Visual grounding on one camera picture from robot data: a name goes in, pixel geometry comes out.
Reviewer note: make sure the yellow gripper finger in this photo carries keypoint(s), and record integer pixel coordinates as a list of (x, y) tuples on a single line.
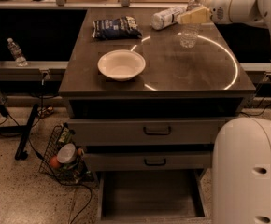
[(197, 15)]

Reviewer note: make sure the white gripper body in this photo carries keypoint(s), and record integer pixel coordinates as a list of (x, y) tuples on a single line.
[(220, 11)]

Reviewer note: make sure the clear plastic water bottle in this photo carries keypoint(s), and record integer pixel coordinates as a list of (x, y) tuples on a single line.
[(190, 31)]

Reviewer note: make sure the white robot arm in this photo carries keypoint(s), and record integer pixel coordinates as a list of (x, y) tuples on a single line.
[(241, 169)]

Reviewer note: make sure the white lying bottle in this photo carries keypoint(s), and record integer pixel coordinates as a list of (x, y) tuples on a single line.
[(165, 18)]

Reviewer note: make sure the grey drawer cabinet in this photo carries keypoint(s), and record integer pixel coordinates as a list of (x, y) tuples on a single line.
[(177, 83)]

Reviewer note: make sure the grey top drawer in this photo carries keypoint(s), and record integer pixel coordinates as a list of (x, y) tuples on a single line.
[(140, 132)]

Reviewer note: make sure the grey drawer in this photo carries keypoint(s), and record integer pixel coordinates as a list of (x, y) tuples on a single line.
[(152, 197), (148, 161), (140, 132)]

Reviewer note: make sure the grey middle drawer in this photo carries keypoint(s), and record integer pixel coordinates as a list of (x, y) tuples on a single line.
[(148, 161)]

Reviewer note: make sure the small background water bottle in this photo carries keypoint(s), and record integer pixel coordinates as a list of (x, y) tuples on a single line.
[(17, 53)]

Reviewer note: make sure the grey bottom drawer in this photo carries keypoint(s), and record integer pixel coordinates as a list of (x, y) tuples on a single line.
[(152, 197)]

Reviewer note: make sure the dark blue chip bag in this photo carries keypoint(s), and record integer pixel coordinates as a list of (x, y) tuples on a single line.
[(121, 28)]

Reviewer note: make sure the white bowl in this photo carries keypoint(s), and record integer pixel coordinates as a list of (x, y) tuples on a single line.
[(121, 65)]

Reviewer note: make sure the green box in basket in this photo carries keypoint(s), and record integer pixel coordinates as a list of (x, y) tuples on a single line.
[(65, 137)]

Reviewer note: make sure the white cup in basket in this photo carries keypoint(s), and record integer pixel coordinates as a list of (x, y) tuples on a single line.
[(67, 154)]

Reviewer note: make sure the orange ball in basket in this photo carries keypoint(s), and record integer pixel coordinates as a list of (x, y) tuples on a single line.
[(54, 163)]

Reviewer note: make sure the black table leg left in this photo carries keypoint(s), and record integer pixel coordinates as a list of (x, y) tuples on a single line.
[(21, 153)]

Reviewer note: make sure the wire basket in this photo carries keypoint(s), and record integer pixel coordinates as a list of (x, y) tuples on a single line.
[(72, 173)]

